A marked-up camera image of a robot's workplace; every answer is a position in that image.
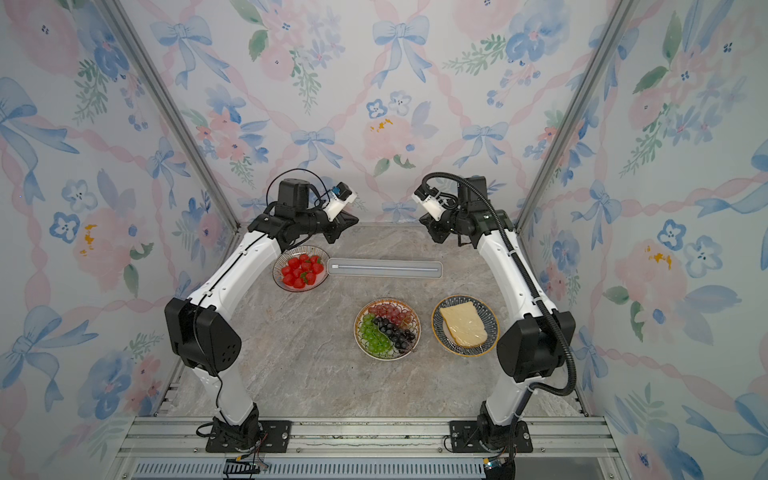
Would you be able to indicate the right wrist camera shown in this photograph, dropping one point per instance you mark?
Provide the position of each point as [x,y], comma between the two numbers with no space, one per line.
[428,198]

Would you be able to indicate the blue yellow-rimmed plate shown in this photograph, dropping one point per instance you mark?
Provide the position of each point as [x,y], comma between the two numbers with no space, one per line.
[465,325]

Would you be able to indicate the clear plastic wrap sheet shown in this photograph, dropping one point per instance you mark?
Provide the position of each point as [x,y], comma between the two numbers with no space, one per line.
[465,325]

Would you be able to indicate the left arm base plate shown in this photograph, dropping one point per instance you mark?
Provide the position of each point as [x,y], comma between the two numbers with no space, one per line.
[267,436]

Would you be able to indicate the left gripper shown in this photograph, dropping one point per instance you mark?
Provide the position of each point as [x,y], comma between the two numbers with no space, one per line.
[341,223]

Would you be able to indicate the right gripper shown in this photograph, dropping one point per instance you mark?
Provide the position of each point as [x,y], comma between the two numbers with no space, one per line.
[436,227]

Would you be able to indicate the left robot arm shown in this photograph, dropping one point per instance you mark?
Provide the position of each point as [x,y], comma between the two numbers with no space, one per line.
[199,329]

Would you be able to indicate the glass bowl of strawberries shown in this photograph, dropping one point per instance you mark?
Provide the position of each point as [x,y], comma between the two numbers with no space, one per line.
[301,269]

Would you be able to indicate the aluminium front rail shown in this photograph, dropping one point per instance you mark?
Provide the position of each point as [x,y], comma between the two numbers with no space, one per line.
[372,448]

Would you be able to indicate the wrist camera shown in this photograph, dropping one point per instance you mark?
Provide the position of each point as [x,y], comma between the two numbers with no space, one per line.
[339,197]
[428,198]

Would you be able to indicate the plate of grapes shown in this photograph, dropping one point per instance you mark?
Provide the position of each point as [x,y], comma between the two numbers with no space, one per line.
[387,329]

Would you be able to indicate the bread slices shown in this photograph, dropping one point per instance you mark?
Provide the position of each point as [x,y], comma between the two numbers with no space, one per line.
[464,324]

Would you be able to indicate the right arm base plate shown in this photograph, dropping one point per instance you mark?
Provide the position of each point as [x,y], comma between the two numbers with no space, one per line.
[478,436]

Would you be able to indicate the cream plastic wrap dispenser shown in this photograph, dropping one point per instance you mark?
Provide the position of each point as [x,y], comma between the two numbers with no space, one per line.
[412,269]

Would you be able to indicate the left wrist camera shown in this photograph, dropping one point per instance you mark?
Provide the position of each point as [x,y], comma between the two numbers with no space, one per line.
[339,197]

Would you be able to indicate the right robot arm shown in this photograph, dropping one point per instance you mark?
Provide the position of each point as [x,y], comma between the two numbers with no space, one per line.
[534,349]

